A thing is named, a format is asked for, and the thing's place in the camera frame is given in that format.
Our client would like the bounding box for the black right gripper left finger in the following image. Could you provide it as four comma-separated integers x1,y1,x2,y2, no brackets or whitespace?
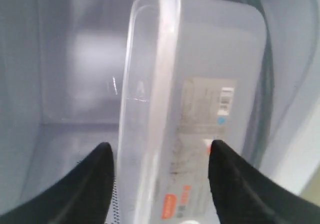
0,142,115,224

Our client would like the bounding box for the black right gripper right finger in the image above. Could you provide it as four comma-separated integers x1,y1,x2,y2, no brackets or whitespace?
208,140,320,224

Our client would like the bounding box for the clear plastic lidded container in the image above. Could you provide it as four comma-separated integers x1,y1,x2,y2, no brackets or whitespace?
116,0,267,224

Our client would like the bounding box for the white Midea microwave oven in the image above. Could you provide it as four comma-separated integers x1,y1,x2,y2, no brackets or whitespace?
0,0,320,212

